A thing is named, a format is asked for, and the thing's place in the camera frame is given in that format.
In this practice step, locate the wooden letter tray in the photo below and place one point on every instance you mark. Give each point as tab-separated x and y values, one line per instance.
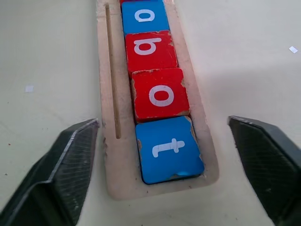
122	164

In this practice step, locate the red letter tile b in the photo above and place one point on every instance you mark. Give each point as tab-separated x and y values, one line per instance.
164	58

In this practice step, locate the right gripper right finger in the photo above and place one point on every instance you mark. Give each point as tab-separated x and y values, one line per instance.
272	169

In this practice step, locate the blue letter tile o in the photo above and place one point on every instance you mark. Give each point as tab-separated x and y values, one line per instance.
131	26

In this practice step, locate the red letter tile r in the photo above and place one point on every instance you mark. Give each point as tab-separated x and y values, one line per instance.
124	1

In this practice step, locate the small white paper scrap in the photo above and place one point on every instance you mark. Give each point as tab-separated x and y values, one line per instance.
293	49

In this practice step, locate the red letter tile o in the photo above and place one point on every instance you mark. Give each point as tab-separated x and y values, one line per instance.
143	110

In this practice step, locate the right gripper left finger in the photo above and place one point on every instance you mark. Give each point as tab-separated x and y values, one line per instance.
47	188

